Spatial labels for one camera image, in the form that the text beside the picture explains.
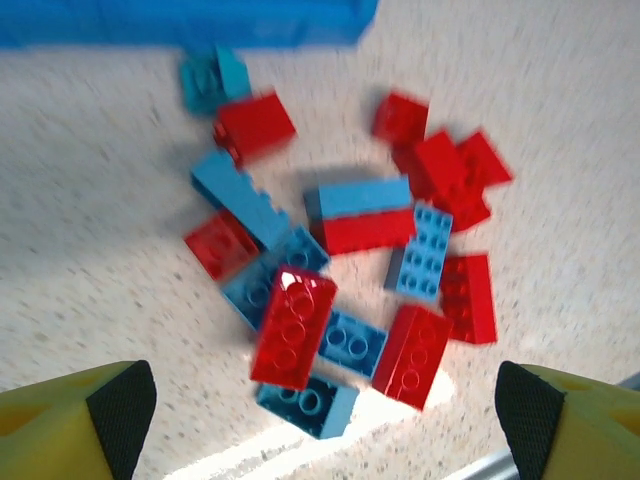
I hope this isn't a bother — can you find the red lego brick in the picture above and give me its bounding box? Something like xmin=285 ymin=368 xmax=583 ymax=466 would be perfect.
xmin=371 ymin=91 xmax=431 ymax=151
xmin=212 ymin=91 xmax=299 ymax=167
xmin=183 ymin=208 xmax=262 ymax=281
xmin=430 ymin=129 xmax=516 ymax=234
xmin=309 ymin=207 xmax=418 ymax=257
xmin=248 ymin=263 xmax=339 ymax=392
xmin=438 ymin=253 xmax=499 ymax=346
xmin=370 ymin=303 xmax=455 ymax=412
xmin=392 ymin=128 xmax=469 ymax=197

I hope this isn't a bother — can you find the wide aluminium base rail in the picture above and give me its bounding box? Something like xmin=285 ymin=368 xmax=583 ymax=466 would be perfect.
xmin=449 ymin=447 xmax=519 ymax=480

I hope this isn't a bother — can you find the blue two-compartment plastic bin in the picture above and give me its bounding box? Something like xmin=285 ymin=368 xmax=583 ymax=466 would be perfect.
xmin=0 ymin=0 xmax=381 ymax=51

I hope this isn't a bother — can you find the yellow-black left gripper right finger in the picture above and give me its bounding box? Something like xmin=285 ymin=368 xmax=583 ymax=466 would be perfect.
xmin=494 ymin=360 xmax=640 ymax=480

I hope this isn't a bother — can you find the blue lego brick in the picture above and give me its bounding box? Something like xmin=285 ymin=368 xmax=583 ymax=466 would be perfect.
xmin=255 ymin=374 xmax=360 ymax=441
xmin=302 ymin=178 xmax=414 ymax=222
xmin=383 ymin=201 xmax=455 ymax=303
xmin=189 ymin=148 xmax=292 ymax=251
xmin=219 ymin=225 xmax=331 ymax=332
xmin=317 ymin=308 xmax=390 ymax=380

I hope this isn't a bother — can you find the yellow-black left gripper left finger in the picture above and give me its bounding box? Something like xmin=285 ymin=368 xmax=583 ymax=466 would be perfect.
xmin=0 ymin=359 xmax=157 ymax=480

